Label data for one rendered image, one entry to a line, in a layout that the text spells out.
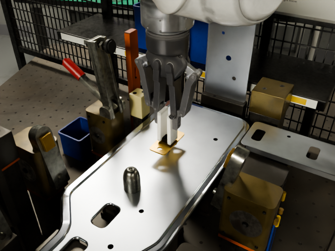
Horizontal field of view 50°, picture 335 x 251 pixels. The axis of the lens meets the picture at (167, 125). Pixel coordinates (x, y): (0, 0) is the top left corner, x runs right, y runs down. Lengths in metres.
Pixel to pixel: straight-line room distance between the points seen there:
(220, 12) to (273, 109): 0.52
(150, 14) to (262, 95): 0.39
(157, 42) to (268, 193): 0.31
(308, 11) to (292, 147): 0.44
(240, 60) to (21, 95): 1.04
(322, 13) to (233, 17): 0.72
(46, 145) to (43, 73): 1.15
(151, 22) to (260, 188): 0.33
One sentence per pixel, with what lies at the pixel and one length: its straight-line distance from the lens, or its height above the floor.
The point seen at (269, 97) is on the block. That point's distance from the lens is 0.86.
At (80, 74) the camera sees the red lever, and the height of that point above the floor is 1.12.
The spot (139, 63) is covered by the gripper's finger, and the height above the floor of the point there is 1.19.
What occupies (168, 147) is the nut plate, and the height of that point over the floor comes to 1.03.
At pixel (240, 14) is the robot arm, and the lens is 0.38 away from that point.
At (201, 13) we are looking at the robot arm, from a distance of 0.41.
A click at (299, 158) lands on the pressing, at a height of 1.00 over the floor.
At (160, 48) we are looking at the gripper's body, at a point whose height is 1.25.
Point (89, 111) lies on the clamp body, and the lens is 0.80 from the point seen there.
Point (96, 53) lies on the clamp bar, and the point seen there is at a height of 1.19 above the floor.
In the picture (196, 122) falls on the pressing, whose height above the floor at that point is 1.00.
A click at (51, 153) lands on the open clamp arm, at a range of 0.70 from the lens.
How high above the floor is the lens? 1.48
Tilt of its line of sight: 36 degrees down
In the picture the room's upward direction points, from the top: straight up
